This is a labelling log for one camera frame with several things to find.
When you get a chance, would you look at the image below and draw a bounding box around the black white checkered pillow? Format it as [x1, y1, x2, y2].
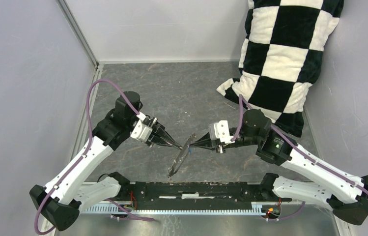
[217, 0, 344, 138]

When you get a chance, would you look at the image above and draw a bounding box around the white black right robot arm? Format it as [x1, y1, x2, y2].
[191, 109, 368, 225]

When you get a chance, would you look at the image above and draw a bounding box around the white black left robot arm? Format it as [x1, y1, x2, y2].
[29, 91, 183, 231]

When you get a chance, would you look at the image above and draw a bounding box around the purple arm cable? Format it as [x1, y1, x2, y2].
[34, 79, 157, 235]
[230, 94, 368, 222]

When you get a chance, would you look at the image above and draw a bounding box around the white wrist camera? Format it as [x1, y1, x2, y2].
[130, 112, 153, 143]
[208, 120, 235, 145]

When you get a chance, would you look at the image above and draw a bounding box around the white slotted cable duct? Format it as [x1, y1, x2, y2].
[60, 203, 264, 216]

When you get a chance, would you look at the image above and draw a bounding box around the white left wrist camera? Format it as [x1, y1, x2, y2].
[130, 112, 153, 143]

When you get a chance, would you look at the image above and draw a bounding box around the aluminium frame rail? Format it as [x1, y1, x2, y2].
[57, 0, 105, 183]

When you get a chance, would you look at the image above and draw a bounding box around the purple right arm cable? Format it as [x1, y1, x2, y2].
[230, 94, 368, 222]

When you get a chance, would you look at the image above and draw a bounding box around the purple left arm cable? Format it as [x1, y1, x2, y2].
[34, 79, 157, 235]

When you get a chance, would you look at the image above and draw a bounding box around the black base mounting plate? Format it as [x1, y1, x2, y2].
[111, 181, 291, 210]

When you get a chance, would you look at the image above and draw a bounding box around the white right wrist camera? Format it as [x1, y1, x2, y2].
[208, 120, 235, 145]

